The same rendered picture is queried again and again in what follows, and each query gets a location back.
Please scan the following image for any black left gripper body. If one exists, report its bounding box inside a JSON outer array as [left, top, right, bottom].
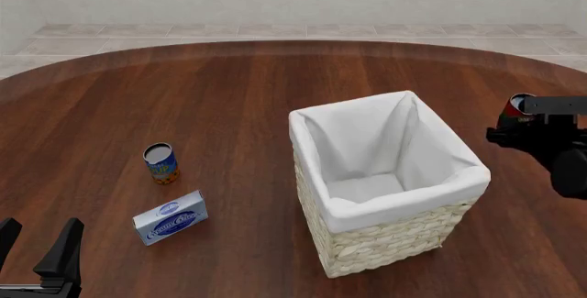
[[0, 274, 83, 298]]

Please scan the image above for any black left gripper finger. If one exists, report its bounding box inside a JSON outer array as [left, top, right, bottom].
[[33, 217, 86, 281], [0, 217, 24, 269]]

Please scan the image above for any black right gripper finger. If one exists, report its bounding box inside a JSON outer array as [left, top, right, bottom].
[[485, 124, 541, 151]]

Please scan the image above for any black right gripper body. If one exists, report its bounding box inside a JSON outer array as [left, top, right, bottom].
[[536, 114, 581, 157]]

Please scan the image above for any red tomato sauce can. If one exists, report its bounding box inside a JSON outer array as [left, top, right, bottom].
[[499, 92, 537, 127]]

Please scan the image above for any wicker basket with white liner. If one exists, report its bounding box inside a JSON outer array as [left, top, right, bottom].
[[287, 89, 493, 280]]

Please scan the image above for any flat grey plate on stalk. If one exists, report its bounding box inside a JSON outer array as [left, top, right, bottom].
[[521, 94, 587, 116]]

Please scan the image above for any blue-white cream cheese box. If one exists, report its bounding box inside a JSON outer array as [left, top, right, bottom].
[[131, 189, 210, 248]]

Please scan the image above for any blue soup can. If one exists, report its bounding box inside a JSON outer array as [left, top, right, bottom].
[[142, 141, 182, 187]]

